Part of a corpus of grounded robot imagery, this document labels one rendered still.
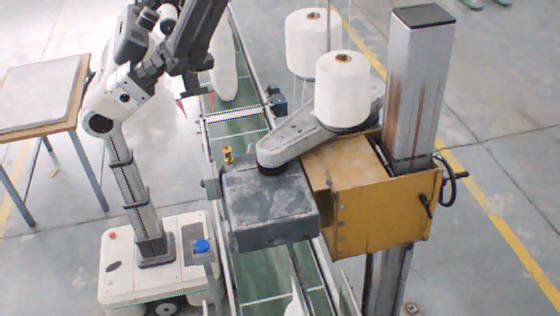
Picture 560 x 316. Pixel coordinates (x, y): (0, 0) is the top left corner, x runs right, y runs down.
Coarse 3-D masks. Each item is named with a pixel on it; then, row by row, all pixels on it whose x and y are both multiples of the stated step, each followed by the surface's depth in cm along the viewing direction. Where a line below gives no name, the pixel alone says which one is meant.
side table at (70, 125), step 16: (32, 64) 327; (80, 64) 320; (80, 80) 303; (80, 96) 287; (32, 128) 264; (48, 128) 263; (64, 128) 262; (0, 144) 259; (48, 144) 366; (80, 144) 277; (32, 160) 331; (80, 160) 283; (0, 176) 277; (16, 192) 290; (96, 192) 301; (32, 224) 306
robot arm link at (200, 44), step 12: (216, 0) 133; (228, 0) 136; (216, 12) 138; (204, 24) 142; (216, 24) 144; (204, 36) 147; (192, 48) 152; (204, 48) 152; (192, 60) 155; (204, 60) 159
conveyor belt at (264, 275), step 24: (240, 120) 318; (264, 120) 316; (216, 144) 300; (240, 144) 298; (240, 264) 227; (264, 264) 226; (288, 264) 225; (312, 264) 224; (240, 288) 217; (264, 288) 216; (288, 288) 215; (312, 288) 214; (264, 312) 206
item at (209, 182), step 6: (210, 162) 140; (204, 168) 138; (210, 168) 138; (216, 168) 138; (204, 174) 136; (210, 174) 136; (216, 174) 136; (204, 180) 135; (210, 180) 135; (216, 180) 136; (204, 186) 136; (210, 186) 137; (210, 192) 138; (216, 192) 139; (210, 198) 140; (216, 198) 140
